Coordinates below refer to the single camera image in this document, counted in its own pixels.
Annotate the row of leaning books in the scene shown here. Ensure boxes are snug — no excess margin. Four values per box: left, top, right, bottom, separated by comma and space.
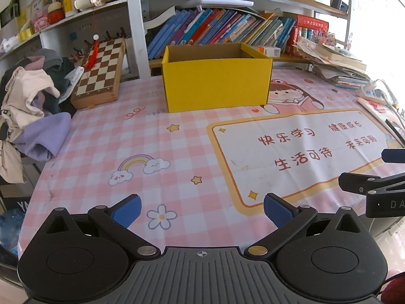
147, 8, 296, 60

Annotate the blue plastic package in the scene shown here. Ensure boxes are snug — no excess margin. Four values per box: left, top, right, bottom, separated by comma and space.
0, 207, 26, 255

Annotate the red book box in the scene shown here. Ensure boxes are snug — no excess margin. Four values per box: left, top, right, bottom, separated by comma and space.
286, 14, 330, 54

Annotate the white shelf unit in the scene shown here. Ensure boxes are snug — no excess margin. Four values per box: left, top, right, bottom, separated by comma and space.
0, 0, 359, 80

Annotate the pile of clothes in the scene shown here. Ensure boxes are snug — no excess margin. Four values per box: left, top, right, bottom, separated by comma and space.
0, 48, 84, 184

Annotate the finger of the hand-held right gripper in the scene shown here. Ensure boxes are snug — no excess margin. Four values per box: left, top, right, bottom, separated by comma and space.
338, 172, 405, 196
380, 147, 405, 164

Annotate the yellow cardboard box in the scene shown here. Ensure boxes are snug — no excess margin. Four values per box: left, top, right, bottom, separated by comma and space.
161, 42, 273, 113

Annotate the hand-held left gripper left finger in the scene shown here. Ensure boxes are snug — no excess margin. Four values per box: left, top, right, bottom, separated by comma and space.
41, 194, 162, 257

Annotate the stack of papers and books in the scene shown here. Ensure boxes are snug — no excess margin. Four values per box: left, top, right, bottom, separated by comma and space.
293, 36, 371, 90

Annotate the pink checked mat desktop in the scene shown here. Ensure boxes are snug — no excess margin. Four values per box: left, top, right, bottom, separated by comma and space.
17, 66, 405, 260

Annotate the white power strip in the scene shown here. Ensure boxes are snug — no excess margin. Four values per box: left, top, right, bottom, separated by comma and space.
357, 81, 393, 105

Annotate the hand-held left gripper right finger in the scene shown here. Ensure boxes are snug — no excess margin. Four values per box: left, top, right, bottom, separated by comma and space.
244, 193, 372, 257

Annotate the pink booklet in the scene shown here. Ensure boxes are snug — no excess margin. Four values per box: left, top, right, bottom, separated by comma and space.
359, 98, 405, 134

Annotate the white bar lamp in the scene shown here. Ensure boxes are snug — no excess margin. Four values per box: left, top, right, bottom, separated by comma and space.
184, 0, 254, 7

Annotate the person's fuzzy clothing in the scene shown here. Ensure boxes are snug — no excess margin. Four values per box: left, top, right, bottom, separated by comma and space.
380, 275, 405, 304

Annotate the red tassel ornament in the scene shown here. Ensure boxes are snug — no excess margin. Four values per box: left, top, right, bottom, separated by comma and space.
84, 34, 100, 69

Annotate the red round jar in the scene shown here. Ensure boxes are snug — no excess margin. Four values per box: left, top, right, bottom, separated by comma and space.
47, 0, 65, 24

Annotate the orange and white small box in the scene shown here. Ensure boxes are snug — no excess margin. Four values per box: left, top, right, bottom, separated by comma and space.
253, 45, 281, 58

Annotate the wooden chessboard box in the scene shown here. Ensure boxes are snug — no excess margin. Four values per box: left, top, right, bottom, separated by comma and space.
70, 37, 125, 110

